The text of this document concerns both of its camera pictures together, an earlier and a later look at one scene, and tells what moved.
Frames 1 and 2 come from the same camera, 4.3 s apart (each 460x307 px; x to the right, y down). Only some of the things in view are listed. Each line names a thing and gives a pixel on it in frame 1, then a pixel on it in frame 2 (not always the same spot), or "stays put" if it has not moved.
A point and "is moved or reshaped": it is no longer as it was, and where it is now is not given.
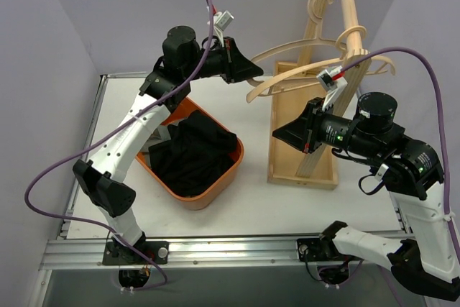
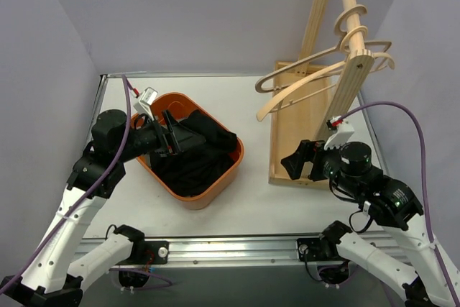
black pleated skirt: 195,155 stays put
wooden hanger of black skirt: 256,72 to 388,44
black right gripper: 312,126 to 315,161
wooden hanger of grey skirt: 378,62 is moved or reshaped
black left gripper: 230,60 to 164,138
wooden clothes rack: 332,67 stays put
